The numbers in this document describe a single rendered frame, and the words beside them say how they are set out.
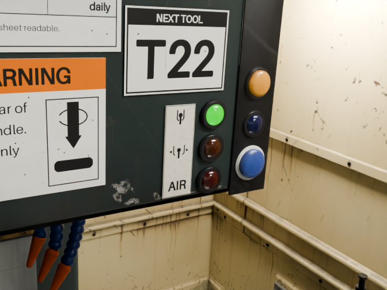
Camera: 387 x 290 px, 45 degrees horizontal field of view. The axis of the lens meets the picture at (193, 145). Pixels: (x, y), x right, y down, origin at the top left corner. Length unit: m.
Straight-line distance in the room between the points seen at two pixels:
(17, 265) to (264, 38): 0.85
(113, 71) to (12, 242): 0.79
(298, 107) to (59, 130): 1.12
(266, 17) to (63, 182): 0.23
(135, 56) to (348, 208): 1.04
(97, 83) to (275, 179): 1.22
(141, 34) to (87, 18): 0.05
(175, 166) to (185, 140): 0.02
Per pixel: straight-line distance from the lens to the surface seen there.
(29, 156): 0.37
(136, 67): 0.39
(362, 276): 0.86
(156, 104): 0.40
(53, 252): 0.63
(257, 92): 0.45
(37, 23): 0.36
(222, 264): 1.91
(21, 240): 1.13
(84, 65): 0.37
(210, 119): 0.43
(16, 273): 1.17
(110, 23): 0.38
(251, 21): 0.44
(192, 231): 1.86
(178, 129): 0.42
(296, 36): 1.43
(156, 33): 0.39
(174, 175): 0.43
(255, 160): 0.47
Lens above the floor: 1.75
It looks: 17 degrees down
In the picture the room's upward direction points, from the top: 3 degrees clockwise
